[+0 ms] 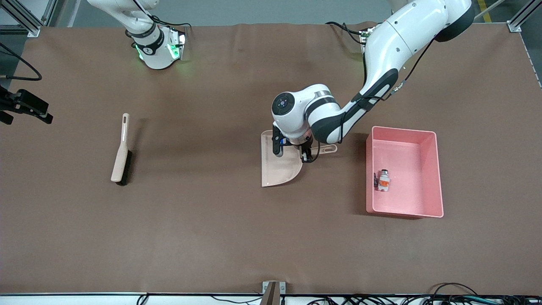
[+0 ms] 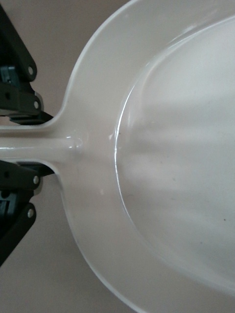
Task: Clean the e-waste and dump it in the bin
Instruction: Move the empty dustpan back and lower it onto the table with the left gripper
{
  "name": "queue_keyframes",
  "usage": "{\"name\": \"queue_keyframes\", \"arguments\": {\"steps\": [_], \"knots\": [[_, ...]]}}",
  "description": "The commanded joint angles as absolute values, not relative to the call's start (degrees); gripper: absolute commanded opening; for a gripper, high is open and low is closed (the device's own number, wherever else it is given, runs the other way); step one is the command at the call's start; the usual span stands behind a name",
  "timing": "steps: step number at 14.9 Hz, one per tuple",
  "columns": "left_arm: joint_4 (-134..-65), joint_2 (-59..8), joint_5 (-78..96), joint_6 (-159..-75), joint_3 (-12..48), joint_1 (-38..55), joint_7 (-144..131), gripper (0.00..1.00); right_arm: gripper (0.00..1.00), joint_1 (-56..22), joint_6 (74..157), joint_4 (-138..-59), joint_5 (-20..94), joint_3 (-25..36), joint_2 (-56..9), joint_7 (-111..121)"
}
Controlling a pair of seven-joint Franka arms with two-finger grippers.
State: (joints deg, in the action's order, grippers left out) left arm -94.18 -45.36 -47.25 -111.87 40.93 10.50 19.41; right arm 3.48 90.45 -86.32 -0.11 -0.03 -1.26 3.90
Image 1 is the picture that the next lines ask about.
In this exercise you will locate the pink plastic bin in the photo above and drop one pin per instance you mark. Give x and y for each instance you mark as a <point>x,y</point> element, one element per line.
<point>410,199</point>

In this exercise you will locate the aluminium frame profile with foot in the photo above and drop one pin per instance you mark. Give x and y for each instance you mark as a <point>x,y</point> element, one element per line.
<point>516,26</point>

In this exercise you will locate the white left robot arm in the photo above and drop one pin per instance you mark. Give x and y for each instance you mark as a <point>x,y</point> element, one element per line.
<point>398,38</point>

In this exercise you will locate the beige plastic dustpan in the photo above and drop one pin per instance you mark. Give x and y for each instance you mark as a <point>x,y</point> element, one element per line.
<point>277,171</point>

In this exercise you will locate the beige hand brush black bristles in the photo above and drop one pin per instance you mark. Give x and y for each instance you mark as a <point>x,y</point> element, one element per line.
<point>118,167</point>

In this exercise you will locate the brown table cover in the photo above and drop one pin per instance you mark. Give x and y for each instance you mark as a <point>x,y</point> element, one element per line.
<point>271,245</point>

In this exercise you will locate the diagonal aluminium frame profile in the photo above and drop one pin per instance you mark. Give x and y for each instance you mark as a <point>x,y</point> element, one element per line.
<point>25,23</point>

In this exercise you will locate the right base connector plate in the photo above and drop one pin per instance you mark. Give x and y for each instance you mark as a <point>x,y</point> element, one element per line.
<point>181,40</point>

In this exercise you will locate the left base connector plate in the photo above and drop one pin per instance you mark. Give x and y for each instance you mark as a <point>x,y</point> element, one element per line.
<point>366,34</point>

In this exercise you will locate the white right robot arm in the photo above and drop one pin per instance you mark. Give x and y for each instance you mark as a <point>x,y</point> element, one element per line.
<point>156,55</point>

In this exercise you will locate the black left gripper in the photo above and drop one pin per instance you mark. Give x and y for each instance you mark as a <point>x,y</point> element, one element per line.
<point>305,152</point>

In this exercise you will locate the white electronic component orange label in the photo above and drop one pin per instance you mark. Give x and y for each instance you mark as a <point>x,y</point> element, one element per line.
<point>384,181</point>

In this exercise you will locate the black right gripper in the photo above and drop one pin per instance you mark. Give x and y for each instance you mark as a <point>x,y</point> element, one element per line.
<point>26,104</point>

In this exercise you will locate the base connector plate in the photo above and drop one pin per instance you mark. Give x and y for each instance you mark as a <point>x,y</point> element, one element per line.
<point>181,40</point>
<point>366,34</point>

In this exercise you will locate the metal bracket with brown post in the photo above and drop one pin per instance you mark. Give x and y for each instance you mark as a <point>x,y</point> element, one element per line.
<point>271,292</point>

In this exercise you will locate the upright aluminium frame profile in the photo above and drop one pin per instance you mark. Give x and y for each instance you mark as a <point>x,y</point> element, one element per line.
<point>50,12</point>

